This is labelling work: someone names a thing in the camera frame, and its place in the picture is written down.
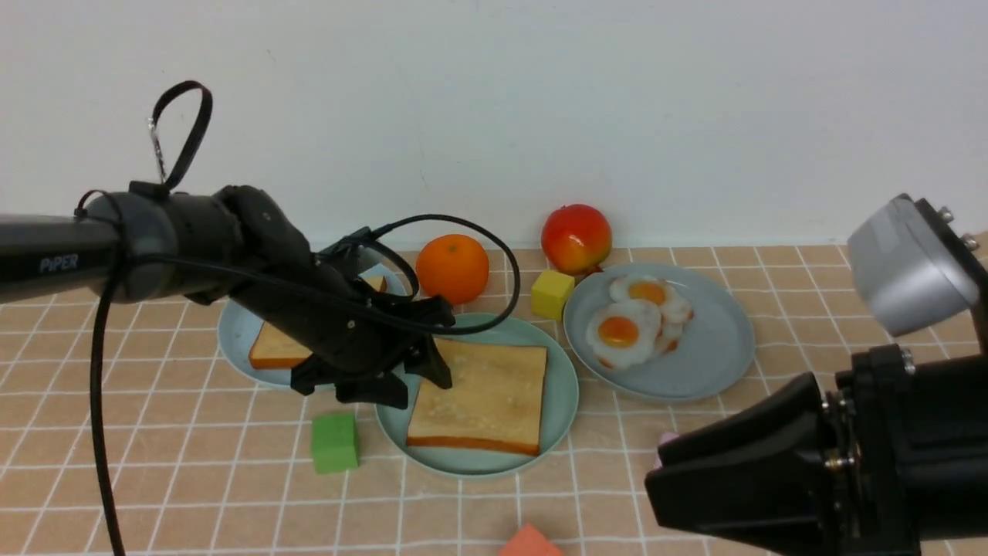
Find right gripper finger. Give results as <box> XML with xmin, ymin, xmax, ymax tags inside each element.
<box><xmin>645</xmin><ymin>373</ymin><xmax>831</xmax><ymax>555</ymax></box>

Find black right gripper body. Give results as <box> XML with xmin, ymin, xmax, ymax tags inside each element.
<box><xmin>827</xmin><ymin>344</ymin><xmax>987</xmax><ymax>555</ymax></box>

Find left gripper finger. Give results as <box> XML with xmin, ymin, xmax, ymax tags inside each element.
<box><xmin>290</xmin><ymin>357</ymin><xmax>409</xmax><ymax>409</ymax></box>
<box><xmin>404</xmin><ymin>337</ymin><xmax>452</xmax><ymax>388</ymax></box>

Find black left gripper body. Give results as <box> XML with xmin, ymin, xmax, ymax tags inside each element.
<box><xmin>216</xmin><ymin>186</ymin><xmax>455</xmax><ymax>374</ymax></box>

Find toast slice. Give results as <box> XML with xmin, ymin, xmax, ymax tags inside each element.
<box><xmin>407</xmin><ymin>338</ymin><xmax>548</xmax><ymax>456</ymax></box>
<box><xmin>248</xmin><ymin>273</ymin><xmax>404</xmax><ymax>370</ymax></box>

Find fried egg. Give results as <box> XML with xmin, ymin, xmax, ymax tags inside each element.
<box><xmin>584</xmin><ymin>299</ymin><xmax>662</xmax><ymax>371</ymax></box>
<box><xmin>608</xmin><ymin>274</ymin><xmax>694</xmax><ymax>324</ymax></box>
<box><xmin>653</xmin><ymin>320</ymin><xmax>685</xmax><ymax>357</ymax></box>

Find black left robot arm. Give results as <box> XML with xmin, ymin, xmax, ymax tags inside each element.
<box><xmin>2</xmin><ymin>186</ymin><xmax>455</xmax><ymax>409</ymax></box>

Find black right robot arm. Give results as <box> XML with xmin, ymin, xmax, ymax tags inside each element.
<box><xmin>645</xmin><ymin>194</ymin><xmax>987</xmax><ymax>555</ymax></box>

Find green cube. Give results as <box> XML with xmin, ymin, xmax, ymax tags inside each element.
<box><xmin>310</xmin><ymin>412</ymin><xmax>360</xmax><ymax>475</ymax></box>

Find light blue plate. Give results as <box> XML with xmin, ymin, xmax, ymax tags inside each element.
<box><xmin>218</xmin><ymin>253</ymin><xmax>410</xmax><ymax>389</ymax></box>

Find orange fruit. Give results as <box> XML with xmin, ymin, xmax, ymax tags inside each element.
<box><xmin>415</xmin><ymin>235</ymin><xmax>489</xmax><ymax>305</ymax></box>

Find pink cube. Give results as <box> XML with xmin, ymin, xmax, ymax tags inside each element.
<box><xmin>653</xmin><ymin>432</ymin><xmax>679</xmax><ymax>469</ymax></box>

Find grey-blue plate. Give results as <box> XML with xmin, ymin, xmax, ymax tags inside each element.
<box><xmin>563</xmin><ymin>263</ymin><xmax>755</xmax><ymax>402</ymax></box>

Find green centre plate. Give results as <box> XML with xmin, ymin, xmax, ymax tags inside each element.
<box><xmin>375</xmin><ymin>317</ymin><xmax>580</xmax><ymax>479</ymax></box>

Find yellow cube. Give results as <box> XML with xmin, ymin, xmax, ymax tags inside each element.
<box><xmin>530</xmin><ymin>269</ymin><xmax>576</xmax><ymax>320</ymax></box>

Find red apple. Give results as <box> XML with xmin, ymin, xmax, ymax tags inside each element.
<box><xmin>541</xmin><ymin>204</ymin><xmax>613</xmax><ymax>276</ymax></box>

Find checkered orange tablecloth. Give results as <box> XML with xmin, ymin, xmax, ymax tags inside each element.
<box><xmin>1</xmin><ymin>244</ymin><xmax>890</xmax><ymax>555</ymax></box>

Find red-orange cube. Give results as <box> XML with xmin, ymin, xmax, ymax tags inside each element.
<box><xmin>498</xmin><ymin>524</ymin><xmax>564</xmax><ymax>556</ymax></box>

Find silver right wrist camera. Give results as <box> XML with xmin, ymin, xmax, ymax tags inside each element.
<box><xmin>848</xmin><ymin>194</ymin><xmax>987</xmax><ymax>345</ymax></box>

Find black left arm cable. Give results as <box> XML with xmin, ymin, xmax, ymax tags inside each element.
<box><xmin>74</xmin><ymin>189</ymin><xmax>522</xmax><ymax>556</ymax></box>

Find black strap loop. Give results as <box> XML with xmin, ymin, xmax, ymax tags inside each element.
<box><xmin>147</xmin><ymin>80</ymin><xmax>214</xmax><ymax>194</ymax></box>

